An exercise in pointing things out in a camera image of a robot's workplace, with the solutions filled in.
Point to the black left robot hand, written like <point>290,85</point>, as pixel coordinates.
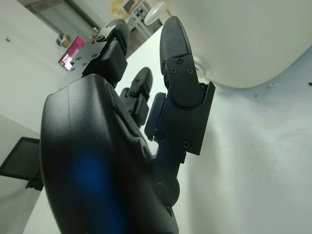
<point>97,146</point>

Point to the white toaster lever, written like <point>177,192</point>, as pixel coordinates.
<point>153,13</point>

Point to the cream white two-slot toaster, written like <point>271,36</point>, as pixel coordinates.
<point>243,36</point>

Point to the black monitor on stand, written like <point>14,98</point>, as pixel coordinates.
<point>22,158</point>

